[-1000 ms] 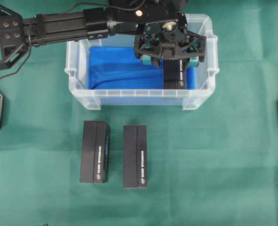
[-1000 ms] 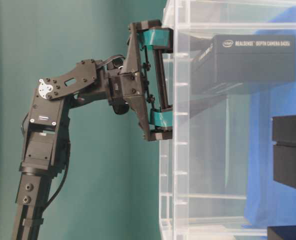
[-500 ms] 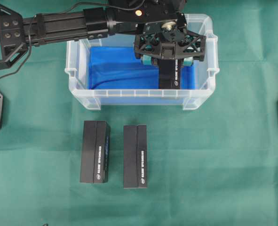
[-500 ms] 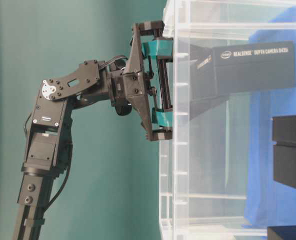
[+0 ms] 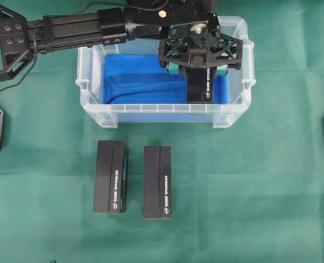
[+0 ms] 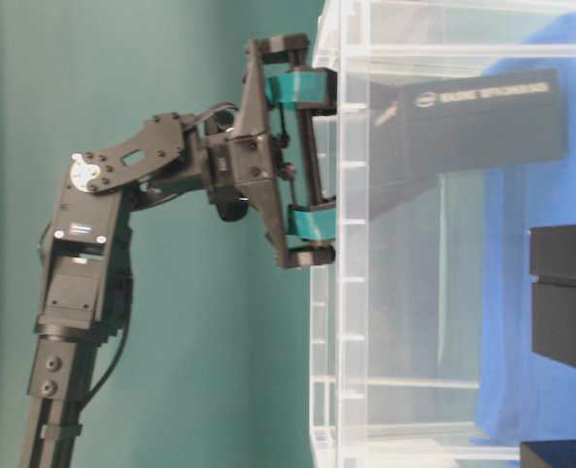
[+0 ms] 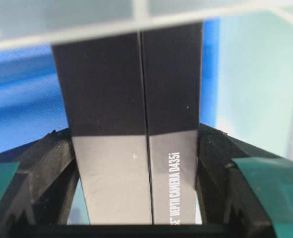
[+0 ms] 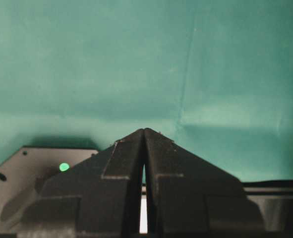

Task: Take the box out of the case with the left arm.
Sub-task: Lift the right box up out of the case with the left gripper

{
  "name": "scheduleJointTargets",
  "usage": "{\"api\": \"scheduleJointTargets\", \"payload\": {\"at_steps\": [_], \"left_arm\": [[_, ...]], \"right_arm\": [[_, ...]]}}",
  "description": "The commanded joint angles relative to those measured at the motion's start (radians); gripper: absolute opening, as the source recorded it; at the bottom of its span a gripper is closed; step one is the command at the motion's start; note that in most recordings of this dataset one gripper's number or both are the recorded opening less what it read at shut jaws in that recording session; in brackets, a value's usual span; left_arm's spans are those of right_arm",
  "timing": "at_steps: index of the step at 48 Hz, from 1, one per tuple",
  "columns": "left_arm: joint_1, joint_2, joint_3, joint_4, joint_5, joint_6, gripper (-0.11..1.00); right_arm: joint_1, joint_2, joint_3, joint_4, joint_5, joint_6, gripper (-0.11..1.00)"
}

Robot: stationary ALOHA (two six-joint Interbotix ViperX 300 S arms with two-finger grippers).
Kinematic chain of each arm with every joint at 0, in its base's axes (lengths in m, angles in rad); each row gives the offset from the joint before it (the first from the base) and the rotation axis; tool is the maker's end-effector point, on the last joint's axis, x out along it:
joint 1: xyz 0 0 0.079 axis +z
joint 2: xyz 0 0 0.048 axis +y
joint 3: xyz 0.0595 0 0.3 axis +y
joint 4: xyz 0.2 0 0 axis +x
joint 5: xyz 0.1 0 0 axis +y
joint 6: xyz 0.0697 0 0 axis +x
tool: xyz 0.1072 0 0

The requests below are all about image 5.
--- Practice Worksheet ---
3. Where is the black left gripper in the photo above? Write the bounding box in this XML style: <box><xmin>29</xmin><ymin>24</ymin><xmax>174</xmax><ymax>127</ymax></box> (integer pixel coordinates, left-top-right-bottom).
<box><xmin>158</xmin><ymin>13</ymin><xmax>243</xmax><ymax>75</ymax></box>

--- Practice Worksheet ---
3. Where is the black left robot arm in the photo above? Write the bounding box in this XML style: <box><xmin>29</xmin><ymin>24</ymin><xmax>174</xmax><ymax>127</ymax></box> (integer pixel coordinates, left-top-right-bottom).
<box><xmin>0</xmin><ymin>1</ymin><xmax>243</xmax><ymax>82</ymax></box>

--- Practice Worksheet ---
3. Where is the black box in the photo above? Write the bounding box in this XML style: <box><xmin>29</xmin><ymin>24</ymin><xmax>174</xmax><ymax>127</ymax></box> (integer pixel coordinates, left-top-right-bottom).
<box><xmin>187</xmin><ymin>67</ymin><xmax>216</xmax><ymax>104</ymax></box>
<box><xmin>144</xmin><ymin>146</ymin><xmax>172</xmax><ymax>220</ymax></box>
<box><xmin>93</xmin><ymin>140</ymin><xmax>129</xmax><ymax>214</ymax></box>

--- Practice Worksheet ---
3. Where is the green table cloth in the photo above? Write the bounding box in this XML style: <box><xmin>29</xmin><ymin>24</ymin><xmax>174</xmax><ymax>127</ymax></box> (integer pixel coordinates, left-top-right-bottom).
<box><xmin>0</xmin><ymin>1</ymin><xmax>324</xmax><ymax>262</ymax></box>

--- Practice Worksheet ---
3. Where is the blue liner sheet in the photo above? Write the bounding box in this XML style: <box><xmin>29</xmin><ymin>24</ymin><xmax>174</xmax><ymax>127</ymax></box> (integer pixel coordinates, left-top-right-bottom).
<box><xmin>101</xmin><ymin>54</ymin><xmax>229</xmax><ymax>105</ymax></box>

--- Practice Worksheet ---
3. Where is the clear plastic storage case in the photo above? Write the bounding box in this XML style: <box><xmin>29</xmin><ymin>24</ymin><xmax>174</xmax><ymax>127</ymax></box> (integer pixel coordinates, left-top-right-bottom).
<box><xmin>76</xmin><ymin>16</ymin><xmax>256</xmax><ymax>128</ymax></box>

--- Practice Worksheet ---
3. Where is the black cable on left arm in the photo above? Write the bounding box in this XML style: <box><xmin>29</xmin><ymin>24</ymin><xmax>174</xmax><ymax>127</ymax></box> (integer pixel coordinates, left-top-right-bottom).
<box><xmin>0</xmin><ymin>0</ymin><xmax>179</xmax><ymax>96</ymax></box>

